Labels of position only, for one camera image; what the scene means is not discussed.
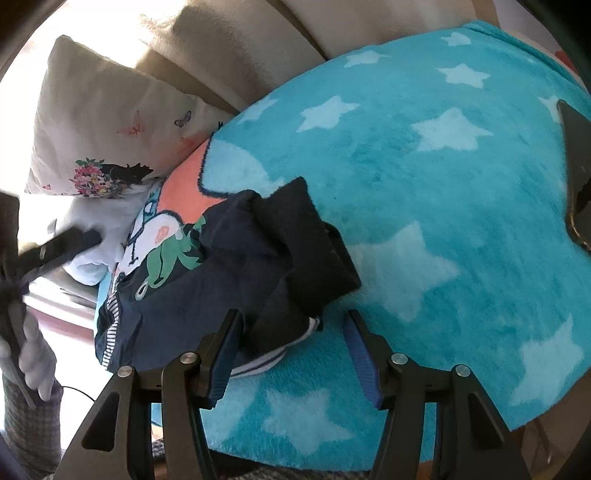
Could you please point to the black flat object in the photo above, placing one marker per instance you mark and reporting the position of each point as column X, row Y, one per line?
column 575, row 170

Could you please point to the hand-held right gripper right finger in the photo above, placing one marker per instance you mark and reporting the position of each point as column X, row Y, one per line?
column 364, row 357

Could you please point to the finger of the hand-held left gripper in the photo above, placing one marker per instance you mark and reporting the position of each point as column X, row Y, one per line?
column 64, row 247

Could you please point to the white cushion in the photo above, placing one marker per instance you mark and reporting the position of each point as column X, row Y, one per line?
column 99, row 240

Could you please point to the navy dinosaur print shirt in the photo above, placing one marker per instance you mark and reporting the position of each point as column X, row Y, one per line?
column 258, row 258

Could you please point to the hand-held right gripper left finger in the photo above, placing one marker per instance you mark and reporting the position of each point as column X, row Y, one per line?
column 225, row 355

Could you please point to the turquoise star blanket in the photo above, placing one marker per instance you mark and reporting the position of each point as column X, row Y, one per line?
column 415, row 221

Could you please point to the beige sofa back cushions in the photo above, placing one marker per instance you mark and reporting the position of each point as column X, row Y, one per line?
column 249, row 50

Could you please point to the beige butterfly print pillow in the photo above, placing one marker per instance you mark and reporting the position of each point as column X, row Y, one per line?
column 101, row 124

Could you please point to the person's left hand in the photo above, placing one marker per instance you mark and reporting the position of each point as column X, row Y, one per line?
column 39, row 364

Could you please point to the person's left forearm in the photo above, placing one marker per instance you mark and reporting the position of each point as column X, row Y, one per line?
column 32, row 438

